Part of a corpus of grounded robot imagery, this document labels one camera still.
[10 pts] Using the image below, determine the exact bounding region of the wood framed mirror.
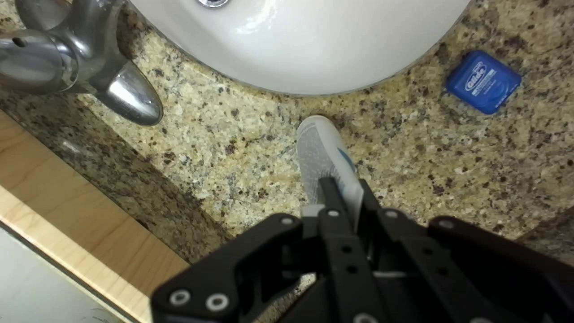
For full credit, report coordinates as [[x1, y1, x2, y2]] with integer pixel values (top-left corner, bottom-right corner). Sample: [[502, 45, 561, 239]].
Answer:
[[0, 110, 190, 323]]

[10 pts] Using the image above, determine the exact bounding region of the white and blue tube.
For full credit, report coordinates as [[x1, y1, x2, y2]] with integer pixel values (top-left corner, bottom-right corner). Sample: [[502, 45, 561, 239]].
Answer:
[[296, 114, 367, 234]]

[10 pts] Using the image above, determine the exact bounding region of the white sink basin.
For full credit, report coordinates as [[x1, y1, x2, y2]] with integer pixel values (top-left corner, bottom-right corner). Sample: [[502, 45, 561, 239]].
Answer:
[[127, 0, 473, 99]]

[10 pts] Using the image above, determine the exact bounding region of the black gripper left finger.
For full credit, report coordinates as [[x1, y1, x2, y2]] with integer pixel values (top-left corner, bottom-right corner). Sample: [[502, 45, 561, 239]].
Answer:
[[149, 176, 384, 323]]

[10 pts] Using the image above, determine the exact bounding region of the chrome faucet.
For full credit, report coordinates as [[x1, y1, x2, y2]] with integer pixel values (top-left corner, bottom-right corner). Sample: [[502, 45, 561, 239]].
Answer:
[[0, 0, 165, 128]]

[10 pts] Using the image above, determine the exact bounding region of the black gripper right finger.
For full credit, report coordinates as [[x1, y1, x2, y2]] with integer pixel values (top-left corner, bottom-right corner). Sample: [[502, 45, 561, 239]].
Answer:
[[357, 178, 574, 323]]

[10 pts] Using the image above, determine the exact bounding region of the blue dental floss container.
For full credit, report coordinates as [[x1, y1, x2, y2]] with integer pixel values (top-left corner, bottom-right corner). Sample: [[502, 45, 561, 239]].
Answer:
[[445, 49, 523, 117]]

